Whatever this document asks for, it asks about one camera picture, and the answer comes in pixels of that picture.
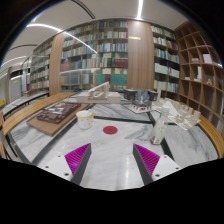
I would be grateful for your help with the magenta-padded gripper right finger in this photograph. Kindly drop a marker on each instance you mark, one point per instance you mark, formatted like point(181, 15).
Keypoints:
point(148, 160)

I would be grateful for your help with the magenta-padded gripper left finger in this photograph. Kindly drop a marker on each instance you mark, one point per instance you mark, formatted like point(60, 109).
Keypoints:
point(78, 159)

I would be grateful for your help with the white mug with yellow rim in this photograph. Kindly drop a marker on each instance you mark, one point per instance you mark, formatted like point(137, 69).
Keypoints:
point(84, 121)

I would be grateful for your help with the flat round red coaster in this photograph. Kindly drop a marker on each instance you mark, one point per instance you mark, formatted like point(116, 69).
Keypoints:
point(110, 130)

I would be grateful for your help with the light blue spoon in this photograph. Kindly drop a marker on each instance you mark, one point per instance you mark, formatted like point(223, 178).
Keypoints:
point(90, 113)

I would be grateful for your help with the brown model on wooden board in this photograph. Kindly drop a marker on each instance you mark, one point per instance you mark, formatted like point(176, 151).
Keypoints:
point(56, 115)

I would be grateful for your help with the white architectural site model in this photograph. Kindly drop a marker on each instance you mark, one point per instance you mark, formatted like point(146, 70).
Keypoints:
point(181, 116)

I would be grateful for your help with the dark grey architectural model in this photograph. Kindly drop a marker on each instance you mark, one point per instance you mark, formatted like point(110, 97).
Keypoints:
point(140, 98)

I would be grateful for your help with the beige architectural building model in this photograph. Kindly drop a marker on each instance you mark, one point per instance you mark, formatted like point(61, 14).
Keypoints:
point(98, 95)

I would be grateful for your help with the curved wooden slatted bench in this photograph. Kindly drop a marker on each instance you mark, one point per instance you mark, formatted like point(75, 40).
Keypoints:
point(23, 115)
point(213, 133)

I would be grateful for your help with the glass-fronted bookshelf unit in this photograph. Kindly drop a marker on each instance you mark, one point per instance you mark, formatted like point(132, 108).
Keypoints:
point(40, 71)

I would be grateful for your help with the narrow book-filled shelf unit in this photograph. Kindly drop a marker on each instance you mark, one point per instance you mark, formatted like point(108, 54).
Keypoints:
point(165, 63)

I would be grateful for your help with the wooden cubby shelf unit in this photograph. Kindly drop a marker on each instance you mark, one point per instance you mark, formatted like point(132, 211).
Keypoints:
point(200, 73)

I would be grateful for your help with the large book-filled shelf unit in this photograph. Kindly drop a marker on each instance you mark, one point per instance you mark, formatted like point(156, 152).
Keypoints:
point(100, 56)

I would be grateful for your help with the straight ceiling light strip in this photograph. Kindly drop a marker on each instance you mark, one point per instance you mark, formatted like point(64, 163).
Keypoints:
point(140, 8)

